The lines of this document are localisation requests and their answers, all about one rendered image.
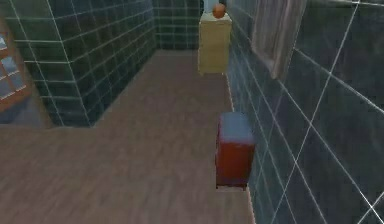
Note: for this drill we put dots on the pale yellow wooden cabinet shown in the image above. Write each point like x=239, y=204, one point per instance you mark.
x=214, y=46

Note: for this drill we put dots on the red cabinet with grey top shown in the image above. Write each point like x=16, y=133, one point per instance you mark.
x=234, y=156

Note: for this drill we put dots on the orange basketball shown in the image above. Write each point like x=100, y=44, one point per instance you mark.
x=219, y=10

